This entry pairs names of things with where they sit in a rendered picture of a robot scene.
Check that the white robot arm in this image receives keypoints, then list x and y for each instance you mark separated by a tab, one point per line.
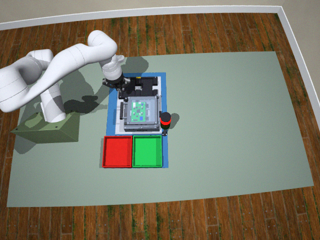
14	92

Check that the red bin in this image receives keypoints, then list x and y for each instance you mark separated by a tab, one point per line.
117	152

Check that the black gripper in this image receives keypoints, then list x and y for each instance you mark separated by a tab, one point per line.
118	84

